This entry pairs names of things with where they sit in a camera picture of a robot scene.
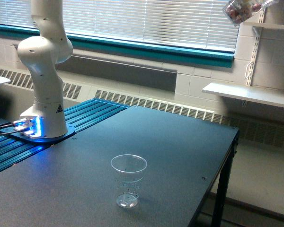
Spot white wall shelf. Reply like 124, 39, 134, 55
202, 82, 284, 108
243, 22, 284, 30

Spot lower white wall shelf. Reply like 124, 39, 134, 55
202, 82, 284, 108

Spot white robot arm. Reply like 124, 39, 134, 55
18, 0, 73, 140

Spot clear plastic cup with candies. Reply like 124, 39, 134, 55
222, 0, 279, 26

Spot black cables at base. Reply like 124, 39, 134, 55
0, 121, 21, 136

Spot blue aluminium rail bed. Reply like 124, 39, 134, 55
0, 99, 129, 172

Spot white shelf wall rail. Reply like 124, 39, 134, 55
244, 10, 265, 87

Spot wall baseboard heater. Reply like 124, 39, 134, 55
0, 69, 284, 148

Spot black table leg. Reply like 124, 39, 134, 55
211, 132, 240, 227

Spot clear plastic cup on table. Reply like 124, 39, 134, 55
111, 154, 148, 209

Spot upper white wall shelf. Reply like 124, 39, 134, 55
243, 22, 284, 30

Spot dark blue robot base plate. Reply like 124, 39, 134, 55
10, 123, 75, 144

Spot white window blinds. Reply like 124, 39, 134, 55
0, 0, 238, 52

